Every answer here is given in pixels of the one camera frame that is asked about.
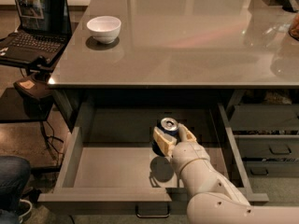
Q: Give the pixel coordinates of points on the white ceramic bowl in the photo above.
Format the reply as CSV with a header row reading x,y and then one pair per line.
x,y
104,29

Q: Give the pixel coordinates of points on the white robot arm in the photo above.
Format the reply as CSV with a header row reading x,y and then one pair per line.
x,y
213,198

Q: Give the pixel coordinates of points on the grey lower right drawer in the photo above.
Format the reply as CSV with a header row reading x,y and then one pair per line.
x,y
272,169

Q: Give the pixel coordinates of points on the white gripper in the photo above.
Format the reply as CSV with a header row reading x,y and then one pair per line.
x,y
189,154

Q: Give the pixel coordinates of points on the blue pepsi can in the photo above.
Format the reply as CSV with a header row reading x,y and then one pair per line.
x,y
167,123

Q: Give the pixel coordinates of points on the person in blue jeans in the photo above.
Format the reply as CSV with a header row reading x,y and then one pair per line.
x,y
14,175

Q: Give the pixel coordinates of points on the open grey top drawer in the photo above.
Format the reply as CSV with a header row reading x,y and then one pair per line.
x,y
109,165

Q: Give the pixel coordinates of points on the black laptop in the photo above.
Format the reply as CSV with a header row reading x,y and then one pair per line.
x,y
44,32

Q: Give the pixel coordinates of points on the metal drawer handle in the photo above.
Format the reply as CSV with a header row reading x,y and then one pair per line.
x,y
152,210

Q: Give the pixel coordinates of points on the grey middle right drawer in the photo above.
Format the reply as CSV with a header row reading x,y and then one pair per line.
x,y
268,146

